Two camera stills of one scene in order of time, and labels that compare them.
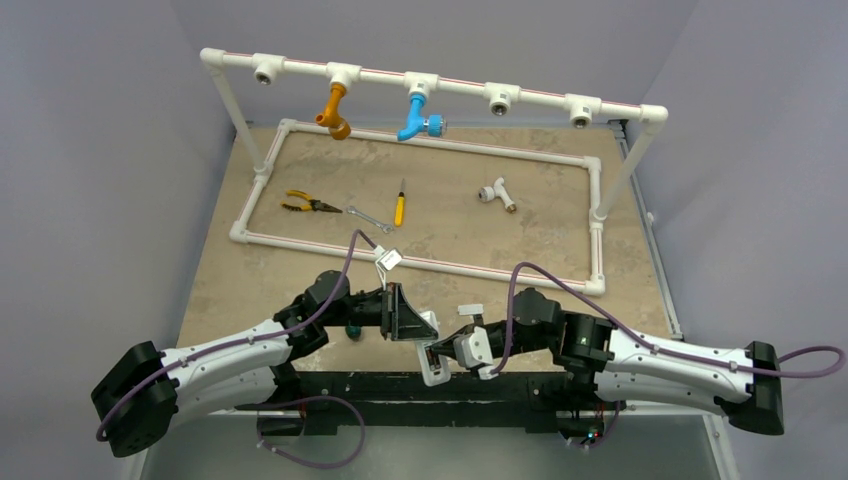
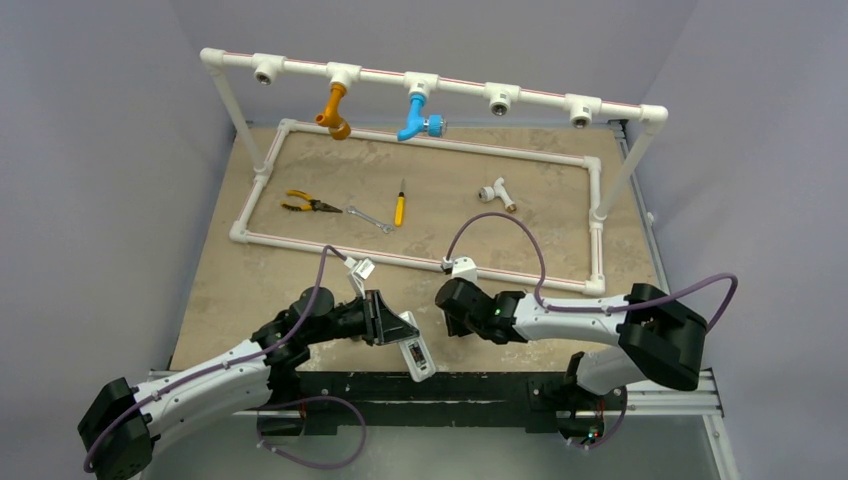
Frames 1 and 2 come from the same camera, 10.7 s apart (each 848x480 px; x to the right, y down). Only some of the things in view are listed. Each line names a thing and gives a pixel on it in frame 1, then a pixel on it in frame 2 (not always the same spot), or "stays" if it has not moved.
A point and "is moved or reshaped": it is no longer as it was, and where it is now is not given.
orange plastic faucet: (338, 126) stays
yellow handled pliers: (312, 205) stays
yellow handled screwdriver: (399, 207) stays
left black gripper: (397, 320) -> (380, 325)
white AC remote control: (437, 373) is moved or reshaped
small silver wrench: (387, 228) stays
